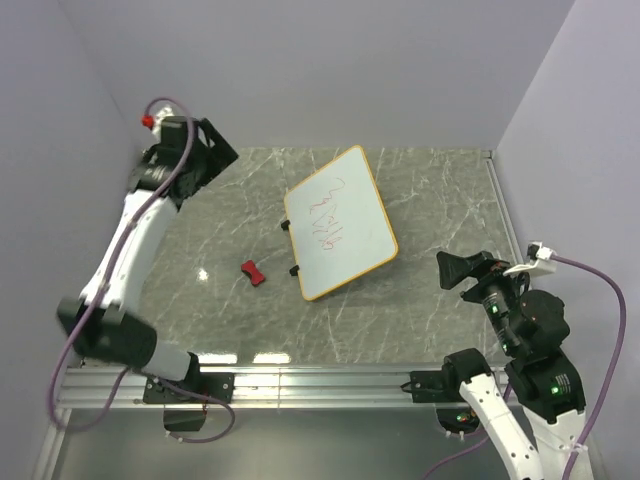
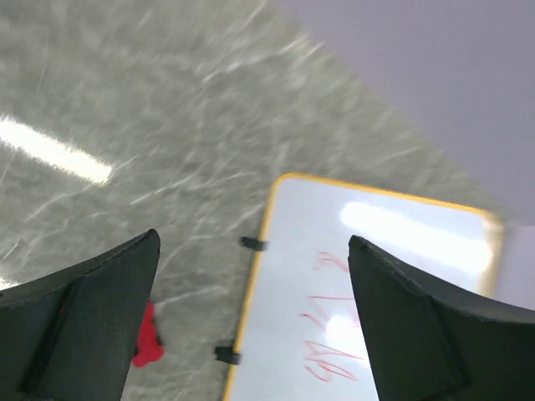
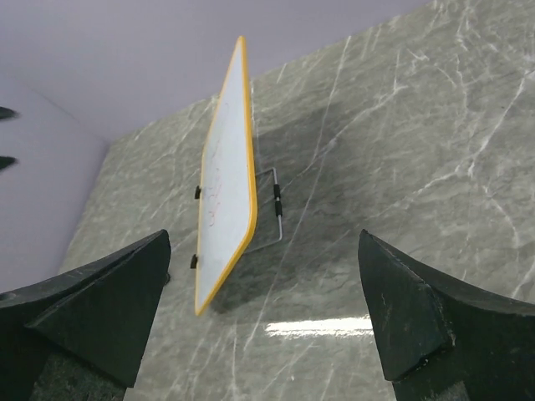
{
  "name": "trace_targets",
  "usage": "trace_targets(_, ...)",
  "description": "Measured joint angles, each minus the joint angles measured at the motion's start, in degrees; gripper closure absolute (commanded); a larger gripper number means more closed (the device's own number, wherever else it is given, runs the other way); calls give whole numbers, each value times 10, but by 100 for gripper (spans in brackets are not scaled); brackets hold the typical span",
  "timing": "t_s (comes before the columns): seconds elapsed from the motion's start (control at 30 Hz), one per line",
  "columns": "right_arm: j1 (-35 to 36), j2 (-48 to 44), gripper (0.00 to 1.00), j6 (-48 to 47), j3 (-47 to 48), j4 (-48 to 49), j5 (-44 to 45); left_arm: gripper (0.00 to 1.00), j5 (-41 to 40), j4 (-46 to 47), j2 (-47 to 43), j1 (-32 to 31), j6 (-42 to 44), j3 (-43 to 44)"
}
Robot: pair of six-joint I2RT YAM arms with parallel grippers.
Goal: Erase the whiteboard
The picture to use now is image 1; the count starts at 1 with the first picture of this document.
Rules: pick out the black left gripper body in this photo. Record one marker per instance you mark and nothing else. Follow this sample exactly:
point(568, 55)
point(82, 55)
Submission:
point(208, 162)

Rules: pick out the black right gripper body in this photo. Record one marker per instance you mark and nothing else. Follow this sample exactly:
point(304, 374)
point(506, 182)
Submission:
point(495, 290)

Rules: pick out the yellow framed whiteboard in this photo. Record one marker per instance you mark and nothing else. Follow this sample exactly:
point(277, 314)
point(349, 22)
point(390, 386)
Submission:
point(338, 225)

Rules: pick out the red whiteboard eraser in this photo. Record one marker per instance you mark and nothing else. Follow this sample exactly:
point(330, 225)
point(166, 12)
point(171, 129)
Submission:
point(250, 269)

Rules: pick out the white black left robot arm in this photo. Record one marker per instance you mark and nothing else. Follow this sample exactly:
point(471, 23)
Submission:
point(103, 323)

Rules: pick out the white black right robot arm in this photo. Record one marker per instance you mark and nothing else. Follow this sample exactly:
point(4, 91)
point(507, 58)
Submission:
point(531, 328)

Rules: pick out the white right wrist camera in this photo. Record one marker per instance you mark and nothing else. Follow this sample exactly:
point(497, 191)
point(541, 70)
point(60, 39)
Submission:
point(540, 262)

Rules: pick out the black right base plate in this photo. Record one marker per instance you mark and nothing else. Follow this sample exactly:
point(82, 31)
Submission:
point(441, 386)

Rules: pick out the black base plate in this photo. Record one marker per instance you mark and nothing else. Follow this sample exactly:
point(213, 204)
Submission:
point(441, 386)
point(215, 385)

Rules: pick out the aluminium front rail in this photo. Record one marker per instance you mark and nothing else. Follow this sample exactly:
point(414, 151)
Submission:
point(340, 386)

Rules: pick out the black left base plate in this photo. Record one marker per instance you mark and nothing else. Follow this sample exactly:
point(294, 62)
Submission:
point(215, 385)

